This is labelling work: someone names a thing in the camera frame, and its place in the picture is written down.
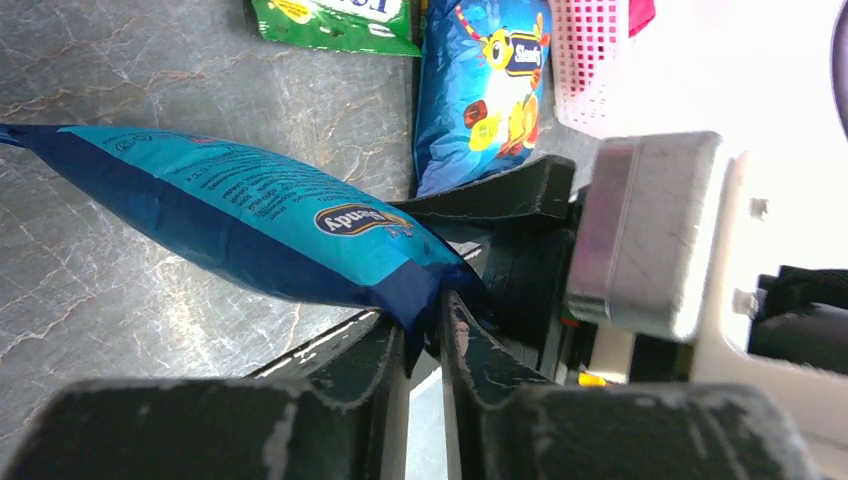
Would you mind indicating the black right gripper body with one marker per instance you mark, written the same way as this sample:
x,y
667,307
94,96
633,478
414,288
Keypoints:
x,y
513,327

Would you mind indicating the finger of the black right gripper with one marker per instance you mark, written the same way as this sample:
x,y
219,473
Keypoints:
x,y
536,193

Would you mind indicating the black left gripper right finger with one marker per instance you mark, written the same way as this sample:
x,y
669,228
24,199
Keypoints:
x,y
503,420

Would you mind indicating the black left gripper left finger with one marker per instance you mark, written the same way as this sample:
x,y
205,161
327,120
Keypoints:
x,y
214,429

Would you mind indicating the dark blue fruit candy bag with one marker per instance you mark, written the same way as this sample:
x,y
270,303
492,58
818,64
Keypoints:
x,y
480,89

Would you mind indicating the light blue Slendy bag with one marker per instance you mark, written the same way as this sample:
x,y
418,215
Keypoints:
x,y
261,220

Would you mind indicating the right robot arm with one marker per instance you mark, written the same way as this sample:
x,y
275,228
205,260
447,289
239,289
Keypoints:
x,y
801,317

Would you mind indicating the green Fox's candy bag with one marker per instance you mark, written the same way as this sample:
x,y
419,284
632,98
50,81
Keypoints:
x,y
355,26

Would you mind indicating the white plastic basket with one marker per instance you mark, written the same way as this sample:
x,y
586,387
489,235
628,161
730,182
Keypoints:
x,y
589,40

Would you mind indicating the red cloth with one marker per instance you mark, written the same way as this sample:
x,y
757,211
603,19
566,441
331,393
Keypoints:
x,y
640,13

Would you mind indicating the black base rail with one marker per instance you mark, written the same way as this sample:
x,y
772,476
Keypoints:
x,y
358,354

